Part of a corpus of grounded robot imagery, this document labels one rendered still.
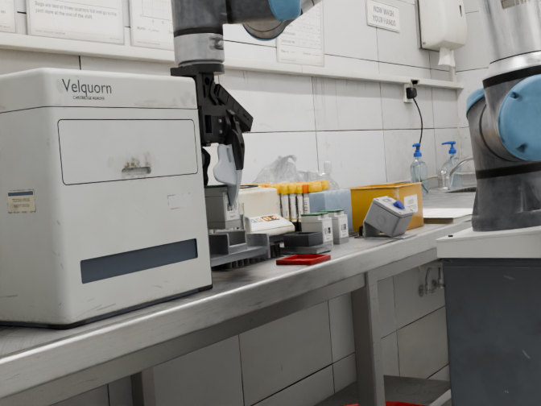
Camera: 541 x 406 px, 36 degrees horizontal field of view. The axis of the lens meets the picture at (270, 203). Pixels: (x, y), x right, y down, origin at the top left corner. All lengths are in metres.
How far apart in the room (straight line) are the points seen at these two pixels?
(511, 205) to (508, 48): 0.25
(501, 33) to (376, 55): 1.96
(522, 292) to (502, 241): 0.09
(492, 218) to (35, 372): 0.77
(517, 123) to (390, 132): 2.06
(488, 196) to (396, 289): 1.91
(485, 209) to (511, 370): 0.26
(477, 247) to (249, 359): 1.20
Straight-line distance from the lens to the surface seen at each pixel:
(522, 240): 1.30
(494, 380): 1.38
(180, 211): 1.12
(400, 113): 3.35
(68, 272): 0.97
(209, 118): 1.20
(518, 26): 1.26
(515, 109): 1.21
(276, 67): 2.49
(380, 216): 1.67
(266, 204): 1.78
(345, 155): 2.90
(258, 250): 1.29
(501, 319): 1.35
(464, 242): 1.32
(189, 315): 1.07
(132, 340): 0.99
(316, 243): 1.51
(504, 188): 1.36
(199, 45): 1.22
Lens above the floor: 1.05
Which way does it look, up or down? 3 degrees down
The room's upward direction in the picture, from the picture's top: 4 degrees counter-clockwise
